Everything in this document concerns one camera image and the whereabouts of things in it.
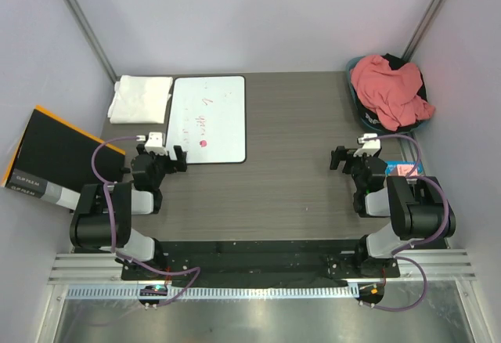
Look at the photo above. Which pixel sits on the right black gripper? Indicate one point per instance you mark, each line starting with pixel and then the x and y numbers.
pixel 340 154

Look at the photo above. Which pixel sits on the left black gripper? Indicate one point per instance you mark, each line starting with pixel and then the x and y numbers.
pixel 171 164

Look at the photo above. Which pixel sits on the pink t shirt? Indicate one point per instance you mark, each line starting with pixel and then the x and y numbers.
pixel 389 92

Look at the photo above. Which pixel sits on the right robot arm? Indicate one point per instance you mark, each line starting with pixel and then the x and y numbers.
pixel 417 210

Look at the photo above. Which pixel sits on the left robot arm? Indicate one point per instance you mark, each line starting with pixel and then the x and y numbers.
pixel 102 219

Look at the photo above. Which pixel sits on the blue picture book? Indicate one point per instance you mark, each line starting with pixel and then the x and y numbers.
pixel 399 168

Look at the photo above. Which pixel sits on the folded white t shirt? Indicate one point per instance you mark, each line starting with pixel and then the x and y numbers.
pixel 140 100

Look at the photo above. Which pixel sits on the white dry-erase board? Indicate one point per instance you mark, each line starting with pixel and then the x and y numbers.
pixel 207 119

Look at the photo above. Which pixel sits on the teal plastic basket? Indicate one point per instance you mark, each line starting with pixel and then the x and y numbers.
pixel 369 119

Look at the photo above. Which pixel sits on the black orange clip file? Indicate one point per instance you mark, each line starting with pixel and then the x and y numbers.
pixel 52 161

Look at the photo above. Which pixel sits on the black floral t shirt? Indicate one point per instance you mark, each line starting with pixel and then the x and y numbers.
pixel 395 61

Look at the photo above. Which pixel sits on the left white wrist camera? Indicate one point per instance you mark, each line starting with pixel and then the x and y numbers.
pixel 156 143

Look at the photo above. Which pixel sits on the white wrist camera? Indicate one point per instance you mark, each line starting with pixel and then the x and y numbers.
pixel 156 143
pixel 371 145

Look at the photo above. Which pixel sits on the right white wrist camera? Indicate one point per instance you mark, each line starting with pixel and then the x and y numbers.
pixel 371 145

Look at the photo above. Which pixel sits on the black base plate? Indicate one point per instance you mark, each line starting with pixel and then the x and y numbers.
pixel 264 264

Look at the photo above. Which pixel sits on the slotted cable duct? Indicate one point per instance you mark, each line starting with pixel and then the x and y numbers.
pixel 144 292

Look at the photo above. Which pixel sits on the aluminium frame rail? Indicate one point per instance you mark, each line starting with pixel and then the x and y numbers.
pixel 438 264

